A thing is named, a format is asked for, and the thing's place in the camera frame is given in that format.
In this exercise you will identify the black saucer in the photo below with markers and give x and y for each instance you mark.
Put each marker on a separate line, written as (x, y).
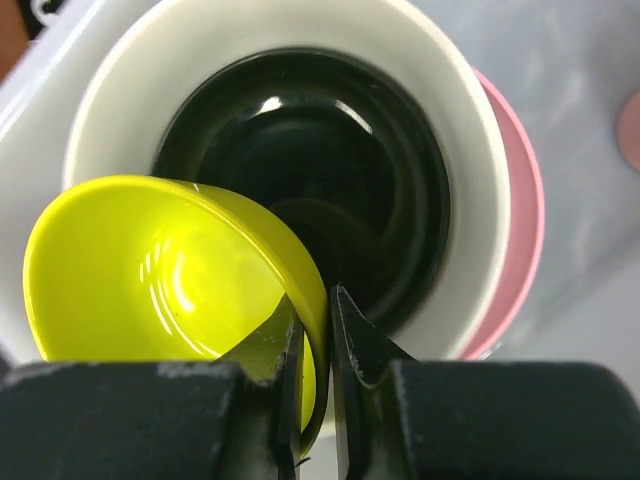
(337, 150)

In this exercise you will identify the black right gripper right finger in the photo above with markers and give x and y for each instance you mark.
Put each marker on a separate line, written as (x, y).
(400, 418)

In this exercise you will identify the cream white bowl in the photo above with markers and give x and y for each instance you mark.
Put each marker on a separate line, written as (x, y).
(177, 45)

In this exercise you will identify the pink plastic cup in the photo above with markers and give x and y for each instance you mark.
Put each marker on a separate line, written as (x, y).
(628, 132)

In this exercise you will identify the pink plastic plate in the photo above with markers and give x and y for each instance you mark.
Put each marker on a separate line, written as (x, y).
(526, 231)

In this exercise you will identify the translucent white plastic bin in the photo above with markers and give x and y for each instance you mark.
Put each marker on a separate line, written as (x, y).
(567, 68)

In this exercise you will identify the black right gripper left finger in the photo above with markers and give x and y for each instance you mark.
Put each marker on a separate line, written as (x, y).
(234, 418)

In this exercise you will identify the yellow plastic bowl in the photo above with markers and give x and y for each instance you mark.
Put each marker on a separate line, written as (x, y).
(139, 268)

